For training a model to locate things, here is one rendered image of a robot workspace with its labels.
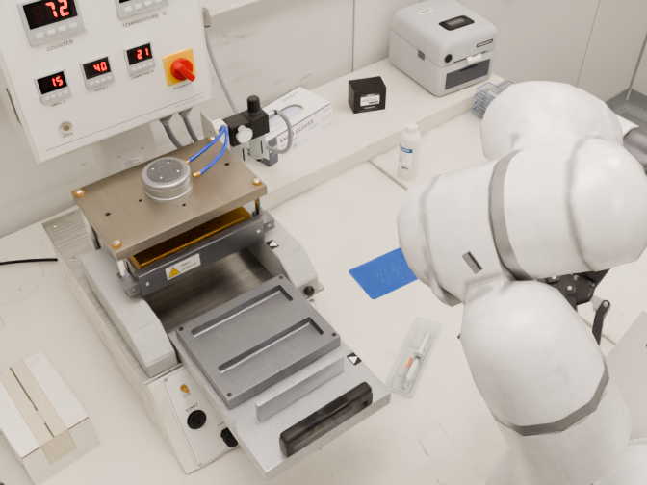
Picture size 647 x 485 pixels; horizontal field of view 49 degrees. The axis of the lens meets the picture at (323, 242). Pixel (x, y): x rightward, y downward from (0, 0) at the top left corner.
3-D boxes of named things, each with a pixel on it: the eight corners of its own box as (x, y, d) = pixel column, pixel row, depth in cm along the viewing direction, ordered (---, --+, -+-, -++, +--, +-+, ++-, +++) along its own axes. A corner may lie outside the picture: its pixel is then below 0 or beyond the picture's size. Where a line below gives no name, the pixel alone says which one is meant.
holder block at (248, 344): (177, 338, 114) (174, 327, 112) (282, 283, 122) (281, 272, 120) (229, 410, 104) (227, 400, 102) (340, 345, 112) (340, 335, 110)
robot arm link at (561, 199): (416, 66, 62) (611, 8, 52) (503, 100, 76) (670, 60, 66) (435, 288, 61) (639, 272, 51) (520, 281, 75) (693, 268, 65)
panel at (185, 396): (196, 469, 121) (159, 378, 114) (340, 381, 133) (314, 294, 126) (201, 474, 119) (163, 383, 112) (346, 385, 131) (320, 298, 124)
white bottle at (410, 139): (410, 165, 180) (414, 116, 170) (421, 176, 177) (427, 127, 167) (393, 171, 179) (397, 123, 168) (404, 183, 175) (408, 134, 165)
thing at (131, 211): (69, 212, 128) (49, 153, 119) (220, 149, 141) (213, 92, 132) (127, 293, 114) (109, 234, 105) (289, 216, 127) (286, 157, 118)
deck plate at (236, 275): (41, 226, 140) (40, 222, 139) (199, 162, 154) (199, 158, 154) (144, 386, 113) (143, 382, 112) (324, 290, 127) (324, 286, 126)
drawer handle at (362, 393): (279, 447, 99) (277, 432, 97) (364, 394, 106) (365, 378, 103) (287, 458, 98) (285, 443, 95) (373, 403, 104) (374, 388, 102)
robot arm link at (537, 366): (598, 441, 56) (519, 287, 48) (416, 429, 67) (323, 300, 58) (630, 267, 68) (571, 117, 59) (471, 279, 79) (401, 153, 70)
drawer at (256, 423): (169, 348, 117) (162, 318, 111) (283, 289, 126) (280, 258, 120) (267, 486, 99) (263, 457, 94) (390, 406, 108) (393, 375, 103)
